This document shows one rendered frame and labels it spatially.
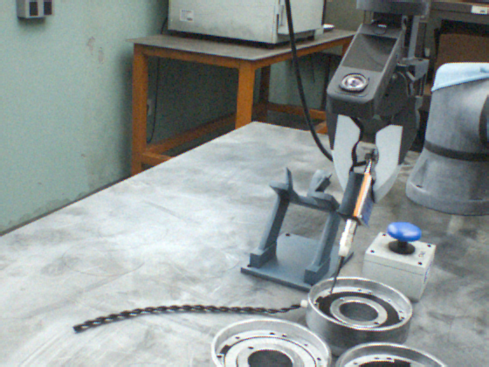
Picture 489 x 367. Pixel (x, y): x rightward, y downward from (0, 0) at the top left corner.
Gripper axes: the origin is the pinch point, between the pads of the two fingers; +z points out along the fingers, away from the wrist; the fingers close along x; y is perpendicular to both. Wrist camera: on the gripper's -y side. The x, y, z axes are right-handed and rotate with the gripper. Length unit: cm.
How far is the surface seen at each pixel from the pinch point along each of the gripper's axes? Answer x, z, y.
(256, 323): 3.6, 9.3, -16.4
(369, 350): -6.8, 9.6, -14.3
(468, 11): 44, -2, 325
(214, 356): 4.0, 8.9, -23.5
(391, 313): -6.5, 10.2, -5.7
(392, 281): -4.2, 11.4, 3.4
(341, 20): 130, 15, 357
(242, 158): 34, 13, 38
